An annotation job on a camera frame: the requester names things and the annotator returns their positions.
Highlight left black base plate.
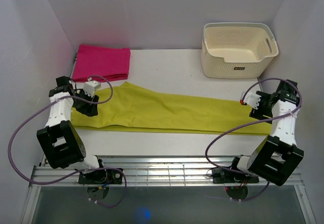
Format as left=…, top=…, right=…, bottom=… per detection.
left=78, top=169, right=123, bottom=200

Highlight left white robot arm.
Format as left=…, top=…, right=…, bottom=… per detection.
left=36, top=76, right=107, bottom=183

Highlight cream perforated plastic basket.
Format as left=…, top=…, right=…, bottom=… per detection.
left=200, top=22, right=279, bottom=79

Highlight aluminium rail frame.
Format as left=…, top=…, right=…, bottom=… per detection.
left=31, top=156, right=316, bottom=223

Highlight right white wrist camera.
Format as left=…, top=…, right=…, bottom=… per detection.
left=239, top=92, right=262, bottom=110

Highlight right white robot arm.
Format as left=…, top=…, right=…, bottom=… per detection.
left=228, top=80, right=304, bottom=186

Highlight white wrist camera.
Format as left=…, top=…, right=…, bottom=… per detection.
left=239, top=92, right=262, bottom=110
left=83, top=80, right=101, bottom=98

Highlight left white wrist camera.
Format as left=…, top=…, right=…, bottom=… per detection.
left=83, top=80, right=101, bottom=98

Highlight yellow-green trousers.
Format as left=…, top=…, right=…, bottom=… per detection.
left=70, top=81, right=273, bottom=136

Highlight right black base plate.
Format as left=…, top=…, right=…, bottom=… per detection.
left=207, top=168, right=259, bottom=200

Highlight folded pink trousers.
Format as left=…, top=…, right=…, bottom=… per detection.
left=72, top=44, right=131, bottom=82

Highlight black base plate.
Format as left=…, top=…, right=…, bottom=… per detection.
left=78, top=169, right=123, bottom=200
left=207, top=168, right=259, bottom=200

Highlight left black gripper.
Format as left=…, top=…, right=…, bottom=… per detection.
left=72, top=88, right=100, bottom=117

